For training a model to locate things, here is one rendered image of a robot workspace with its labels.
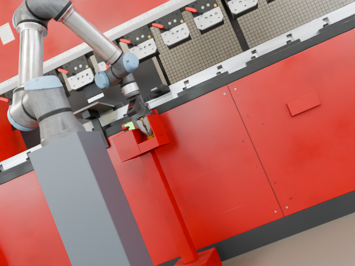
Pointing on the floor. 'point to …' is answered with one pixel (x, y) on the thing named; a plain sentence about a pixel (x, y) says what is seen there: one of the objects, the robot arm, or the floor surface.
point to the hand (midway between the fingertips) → (148, 133)
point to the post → (235, 28)
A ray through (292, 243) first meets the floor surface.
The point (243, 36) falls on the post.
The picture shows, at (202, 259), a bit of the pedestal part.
